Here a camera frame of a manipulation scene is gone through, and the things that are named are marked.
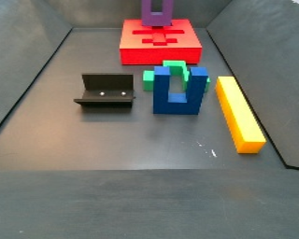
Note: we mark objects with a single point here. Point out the blue U-shaped block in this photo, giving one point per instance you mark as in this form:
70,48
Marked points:
180,103

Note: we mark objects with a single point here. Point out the green U-shaped block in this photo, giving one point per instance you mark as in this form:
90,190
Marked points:
178,69

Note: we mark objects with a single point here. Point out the purple U-shaped block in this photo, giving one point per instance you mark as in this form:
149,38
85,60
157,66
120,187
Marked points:
157,18

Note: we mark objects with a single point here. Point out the black angle bracket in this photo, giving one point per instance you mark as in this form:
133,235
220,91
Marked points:
107,89

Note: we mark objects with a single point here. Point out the red board with cutouts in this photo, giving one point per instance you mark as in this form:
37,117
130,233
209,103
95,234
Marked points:
150,45

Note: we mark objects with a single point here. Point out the yellow long rectangular block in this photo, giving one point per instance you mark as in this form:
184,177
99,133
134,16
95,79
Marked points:
248,136

